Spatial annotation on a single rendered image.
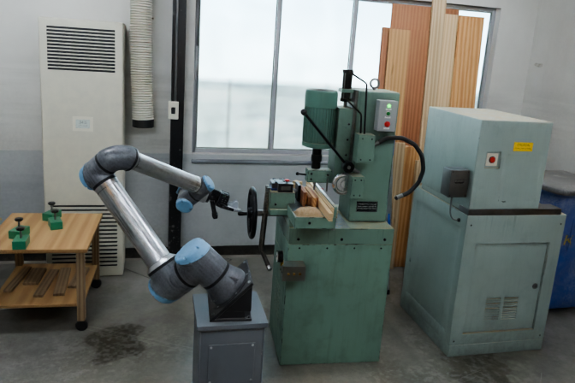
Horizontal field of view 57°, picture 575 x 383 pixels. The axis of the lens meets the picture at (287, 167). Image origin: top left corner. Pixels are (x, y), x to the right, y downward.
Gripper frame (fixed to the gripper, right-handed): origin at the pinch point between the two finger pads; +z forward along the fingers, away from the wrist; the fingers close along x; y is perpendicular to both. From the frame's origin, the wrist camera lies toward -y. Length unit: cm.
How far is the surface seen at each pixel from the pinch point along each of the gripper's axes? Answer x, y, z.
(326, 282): -33, -12, 53
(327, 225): -45, 21, 35
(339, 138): -18, 61, 31
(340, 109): -18, 76, 26
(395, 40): 117, 140, 85
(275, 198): -22.1, 19.3, 11.5
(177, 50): 110, 66, -66
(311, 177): -14.7, 35.9, 27.2
